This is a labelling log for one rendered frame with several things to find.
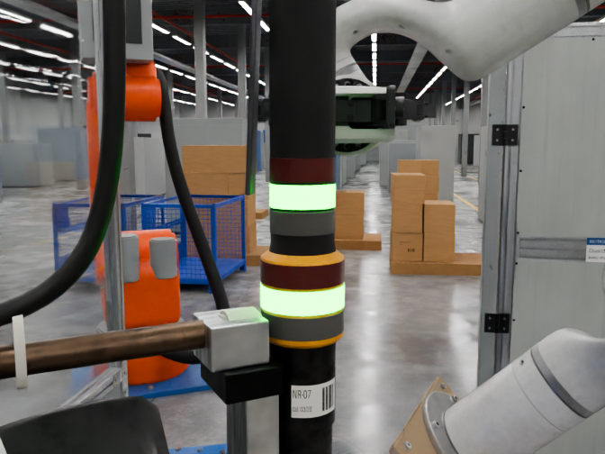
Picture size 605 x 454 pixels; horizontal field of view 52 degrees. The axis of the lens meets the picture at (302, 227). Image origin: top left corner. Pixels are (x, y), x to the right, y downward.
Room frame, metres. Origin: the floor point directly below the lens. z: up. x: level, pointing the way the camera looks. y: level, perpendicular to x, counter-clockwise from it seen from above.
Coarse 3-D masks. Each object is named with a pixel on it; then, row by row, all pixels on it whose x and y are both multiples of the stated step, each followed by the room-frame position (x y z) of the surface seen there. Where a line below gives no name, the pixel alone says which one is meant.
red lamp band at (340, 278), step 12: (264, 264) 0.31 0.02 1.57; (336, 264) 0.30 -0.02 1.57; (264, 276) 0.31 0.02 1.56; (276, 276) 0.30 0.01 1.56; (288, 276) 0.29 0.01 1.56; (300, 276) 0.29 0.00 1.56; (312, 276) 0.29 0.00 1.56; (324, 276) 0.30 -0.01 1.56; (336, 276) 0.30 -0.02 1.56; (288, 288) 0.29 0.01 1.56; (300, 288) 0.29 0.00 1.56; (312, 288) 0.29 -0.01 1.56
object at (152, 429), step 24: (72, 408) 0.40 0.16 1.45; (96, 408) 0.41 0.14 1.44; (120, 408) 0.42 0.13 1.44; (144, 408) 0.43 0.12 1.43; (0, 432) 0.37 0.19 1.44; (24, 432) 0.38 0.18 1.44; (48, 432) 0.38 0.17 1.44; (72, 432) 0.39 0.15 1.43; (96, 432) 0.40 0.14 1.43; (120, 432) 0.40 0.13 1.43; (144, 432) 0.41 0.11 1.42
